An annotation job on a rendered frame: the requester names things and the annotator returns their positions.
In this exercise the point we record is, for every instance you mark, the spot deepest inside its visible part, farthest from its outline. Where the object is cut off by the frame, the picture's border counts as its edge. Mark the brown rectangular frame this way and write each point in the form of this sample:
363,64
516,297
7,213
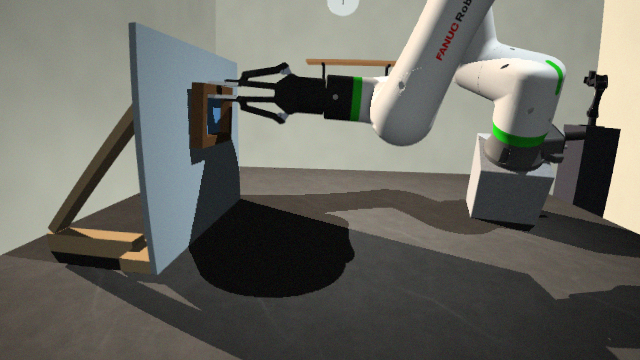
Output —
208,126

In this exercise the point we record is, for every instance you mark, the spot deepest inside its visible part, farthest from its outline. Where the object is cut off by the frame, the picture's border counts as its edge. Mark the light blue flat board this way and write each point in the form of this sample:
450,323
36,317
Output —
183,190

